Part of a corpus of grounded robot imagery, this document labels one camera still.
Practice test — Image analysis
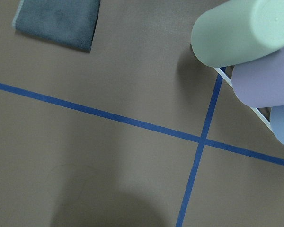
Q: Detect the purple cup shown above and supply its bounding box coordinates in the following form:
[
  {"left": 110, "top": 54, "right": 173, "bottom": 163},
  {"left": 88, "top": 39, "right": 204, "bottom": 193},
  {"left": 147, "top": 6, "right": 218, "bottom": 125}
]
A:
[{"left": 231, "top": 47, "right": 284, "bottom": 108}]

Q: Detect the white wire cup rack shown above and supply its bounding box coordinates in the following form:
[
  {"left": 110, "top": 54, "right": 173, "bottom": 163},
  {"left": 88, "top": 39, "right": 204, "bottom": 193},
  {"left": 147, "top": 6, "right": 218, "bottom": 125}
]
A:
[{"left": 214, "top": 68, "right": 273, "bottom": 132}]

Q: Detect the blue cup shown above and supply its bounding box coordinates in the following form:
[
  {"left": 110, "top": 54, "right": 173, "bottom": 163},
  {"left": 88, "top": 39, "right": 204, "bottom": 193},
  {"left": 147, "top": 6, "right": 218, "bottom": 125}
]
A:
[{"left": 270, "top": 105, "right": 284, "bottom": 145}]

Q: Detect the green cup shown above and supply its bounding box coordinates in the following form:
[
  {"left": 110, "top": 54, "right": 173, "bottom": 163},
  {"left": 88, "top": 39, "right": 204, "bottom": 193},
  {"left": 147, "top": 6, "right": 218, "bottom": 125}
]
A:
[{"left": 191, "top": 0, "right": 284, "bottom": 68}]

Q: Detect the grey folded cloth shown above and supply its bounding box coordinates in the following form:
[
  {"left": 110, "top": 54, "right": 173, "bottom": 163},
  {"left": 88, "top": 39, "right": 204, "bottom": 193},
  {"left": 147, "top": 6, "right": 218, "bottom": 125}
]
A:
[{"left": 12, "top": 0, "right": 100, "bottom": 52}]

